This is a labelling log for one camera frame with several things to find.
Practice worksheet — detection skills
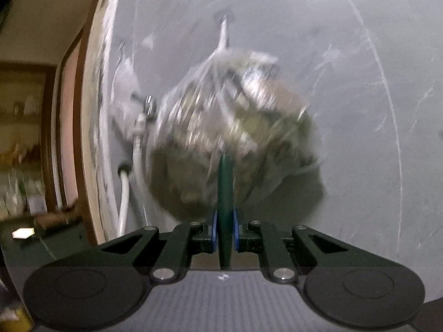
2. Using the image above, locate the green-handled knife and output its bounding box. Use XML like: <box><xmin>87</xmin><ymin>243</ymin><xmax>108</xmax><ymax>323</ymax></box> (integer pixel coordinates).
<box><xmin>217</xmin><ymin>154</ymin><xmax>235</xmax><ymax>271</ymax></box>

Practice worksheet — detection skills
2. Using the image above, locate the clear bag of dried greens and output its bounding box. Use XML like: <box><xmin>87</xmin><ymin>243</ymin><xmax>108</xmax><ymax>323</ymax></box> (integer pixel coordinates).
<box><xmin>147</xmin><ymin>19</ymin><xmax>326</xmax><ymax>222</ymax></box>

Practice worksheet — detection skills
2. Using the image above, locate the wooden shelf unit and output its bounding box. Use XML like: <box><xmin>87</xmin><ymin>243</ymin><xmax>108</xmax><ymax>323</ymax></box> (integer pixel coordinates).
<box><xmin>0</xmin><ymin>60</ymin><xmax>58</xmax><ymax>222</ymax></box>

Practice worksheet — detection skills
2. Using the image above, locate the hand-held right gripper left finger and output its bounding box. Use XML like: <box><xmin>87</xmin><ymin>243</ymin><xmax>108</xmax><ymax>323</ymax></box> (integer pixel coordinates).
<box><xmin>45</xmin><ymin>209</ymin><xmax>218</xmax><ymax>283</ymax></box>

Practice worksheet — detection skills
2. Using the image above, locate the white hose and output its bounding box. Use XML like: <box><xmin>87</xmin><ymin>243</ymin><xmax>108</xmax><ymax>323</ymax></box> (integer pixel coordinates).
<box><xmin>116</xmin><ymin>162</ymin><xmax>134</xmax><ymax>237</ymax></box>
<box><xmin>132</xmin><ymin>129</ymin><xmax>153</xmax><ymax>225</ymax></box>

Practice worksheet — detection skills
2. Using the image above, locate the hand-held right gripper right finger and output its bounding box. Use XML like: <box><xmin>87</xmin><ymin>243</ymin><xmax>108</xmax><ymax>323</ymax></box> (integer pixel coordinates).
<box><xmin>233</xmin><ymin>209</ymin><xmax>405</xmax><ymax>283</ymax></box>

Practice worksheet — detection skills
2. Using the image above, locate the brown wooden object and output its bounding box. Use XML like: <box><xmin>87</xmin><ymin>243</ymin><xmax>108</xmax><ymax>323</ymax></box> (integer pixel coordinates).
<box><xmin>33</xmin><ymin>211</ymin><xmax>84</xmax><ymax>227</ymax></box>

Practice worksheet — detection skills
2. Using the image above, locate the metal wall tap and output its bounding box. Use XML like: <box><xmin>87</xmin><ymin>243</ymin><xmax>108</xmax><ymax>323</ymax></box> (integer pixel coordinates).
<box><xmin>133</xmin><ymin>94</ymin><xmax>158</xmax><ymax>135</ymax></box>

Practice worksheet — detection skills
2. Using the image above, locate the small clear plastic bag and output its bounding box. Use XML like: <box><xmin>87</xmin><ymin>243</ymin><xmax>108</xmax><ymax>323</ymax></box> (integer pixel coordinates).
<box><xmin>109</xmin><ymin>40</ymin><xmax>142</xmax><ymax>132</ymax></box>

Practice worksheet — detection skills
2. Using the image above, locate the dark appliance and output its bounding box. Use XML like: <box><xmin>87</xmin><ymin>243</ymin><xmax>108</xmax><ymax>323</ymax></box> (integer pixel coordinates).
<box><xmin>0</xmin><ymin>214</ymin><xmax>101</xmax><ymax>274</ymax></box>

